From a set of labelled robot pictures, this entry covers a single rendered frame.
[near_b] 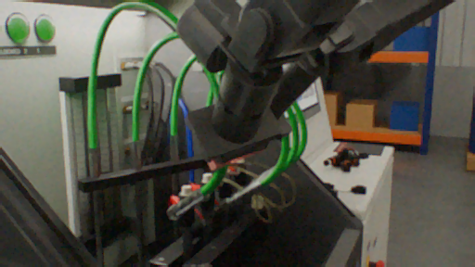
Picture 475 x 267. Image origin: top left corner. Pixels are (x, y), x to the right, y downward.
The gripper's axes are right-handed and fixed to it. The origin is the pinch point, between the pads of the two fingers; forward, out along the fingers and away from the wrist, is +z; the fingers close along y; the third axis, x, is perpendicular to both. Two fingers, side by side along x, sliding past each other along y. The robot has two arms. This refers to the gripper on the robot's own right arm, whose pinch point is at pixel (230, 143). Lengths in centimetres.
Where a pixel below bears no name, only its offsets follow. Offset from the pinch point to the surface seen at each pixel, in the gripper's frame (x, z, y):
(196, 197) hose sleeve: 12.8, 0.6, -6.2
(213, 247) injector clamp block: -2.2, 19.0, -10.7
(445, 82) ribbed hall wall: -639, 118, 52
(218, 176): 13.1, -5.2, -6.5
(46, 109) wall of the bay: 11.8, 21.7, 27.2
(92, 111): 7.5, 16.1, 21.4
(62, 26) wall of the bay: 6.3, 11.8, 39.0
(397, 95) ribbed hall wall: -624, 176, 81
